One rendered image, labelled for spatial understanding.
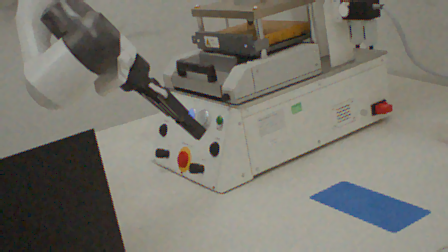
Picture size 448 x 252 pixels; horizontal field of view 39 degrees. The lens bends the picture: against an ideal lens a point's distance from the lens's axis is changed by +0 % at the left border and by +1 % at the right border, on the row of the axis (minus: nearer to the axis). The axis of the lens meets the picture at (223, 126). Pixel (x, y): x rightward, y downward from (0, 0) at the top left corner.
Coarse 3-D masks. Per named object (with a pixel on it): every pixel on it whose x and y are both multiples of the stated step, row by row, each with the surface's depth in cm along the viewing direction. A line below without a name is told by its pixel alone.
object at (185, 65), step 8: (176, 64) 151; (184, 64) 148; (192, 64) 145; (200, 64) 142; (208, 64) 140; (184, 72) 152; (192, 72) 146; (200, 72) 142; (208, 72) 140; (208, 80) 141; (216, 80) 141
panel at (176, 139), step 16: (176, 96) 155; (224, 112) 137; (176, 128) 153; (208, 128) 142; (224, 128) 137; (160, 144) 159; (176, 144) 153; (192, 144) 147; (208, 144) 141; (224, 144) 136; (160, 160) 158; (176, 160) 152; (192, 160) 146; (208, 160) 140; (192, 176) 145; (208, 176) 140
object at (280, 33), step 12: (240, 24) 162; (252, 24) 151; (264, 24) 156; (276, 24) 153; (288, 24) 150; (300, 24) 148; (264, 36) 143; (276, 36) 145; (288, 36) 147; (300, 36) 149; (276, 48) 145
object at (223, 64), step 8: (200, 56) 154; (208, 56) 151; (216, 56) 148; (224, 56) 145; (216, 64) 149; (224, 64) 146; (232, 64) 143; (216, 72) 149; (224, 72) 147; (176, 80) 154; (184, 80) 150; (192, 80) 147; (200, 80) 144; (224, 80) 140; (184, 88) 152; (192, 88) 148; (200, 88) 145; (208, 88) 142; (216, 88) 139
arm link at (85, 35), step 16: (64, 0) 111; (80, 0) 114; (48, 16) 111; (64, 16) 109; (80, 16) 109; (96, 16) 108; (64, 32) 108; (80, 32) 106; (96, 32) 105; (112, 32) 109; (80, 48) 105; (96, 48) 105; (112, 48) 107; (96, 64) 107
